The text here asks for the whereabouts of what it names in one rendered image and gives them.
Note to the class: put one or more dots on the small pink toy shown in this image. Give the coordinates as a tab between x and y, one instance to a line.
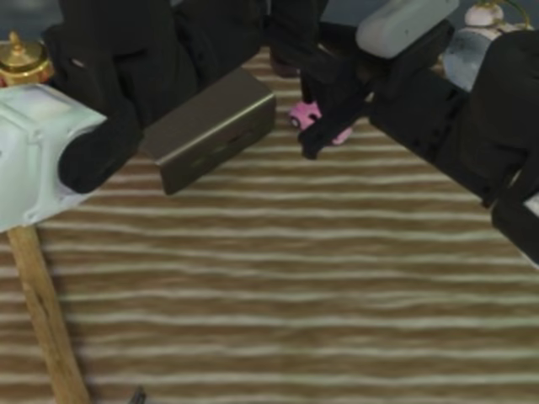
304	114

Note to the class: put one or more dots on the white round ornament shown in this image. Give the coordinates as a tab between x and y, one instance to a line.
488	10

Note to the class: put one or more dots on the brown striped mat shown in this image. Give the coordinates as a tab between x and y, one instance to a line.
269	273

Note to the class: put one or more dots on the golden bell ornament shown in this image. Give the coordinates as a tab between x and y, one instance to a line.
21	61

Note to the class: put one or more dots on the wooden stick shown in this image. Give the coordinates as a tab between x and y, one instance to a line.
40	303

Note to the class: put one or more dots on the light grey wrist camera box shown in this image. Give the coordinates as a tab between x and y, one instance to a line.
400	25

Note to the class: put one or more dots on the dark grey wrist camera box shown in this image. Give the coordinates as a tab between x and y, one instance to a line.
210	126

